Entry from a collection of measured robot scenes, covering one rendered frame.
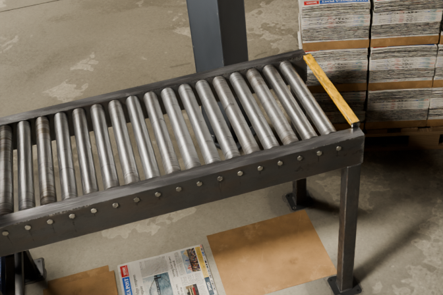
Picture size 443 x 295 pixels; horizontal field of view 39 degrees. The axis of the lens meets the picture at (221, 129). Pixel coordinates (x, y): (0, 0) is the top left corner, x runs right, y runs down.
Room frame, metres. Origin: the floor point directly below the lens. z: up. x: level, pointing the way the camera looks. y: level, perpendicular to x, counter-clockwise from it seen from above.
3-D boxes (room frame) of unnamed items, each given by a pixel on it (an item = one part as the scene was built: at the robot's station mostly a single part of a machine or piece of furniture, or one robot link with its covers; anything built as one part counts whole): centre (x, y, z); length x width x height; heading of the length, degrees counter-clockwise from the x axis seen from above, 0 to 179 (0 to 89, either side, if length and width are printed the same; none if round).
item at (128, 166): (1.61, 0.33, 0.77); 0.47 x 0.05 x 0.05; 11
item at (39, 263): (1.76, 0.89, 0.01); 0.14 x 0.14 x 0.01; 11
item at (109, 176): (1.60, 0.39, 0.77); 0.47 x 0.05 x 0.05; 11
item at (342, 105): (1.74, -0.39, 0.81); 0.43 x 0.03 x 0.02; 11
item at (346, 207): (1.50, -0.41, 0.34); 0.06 x 0.06 x 0.68; 11
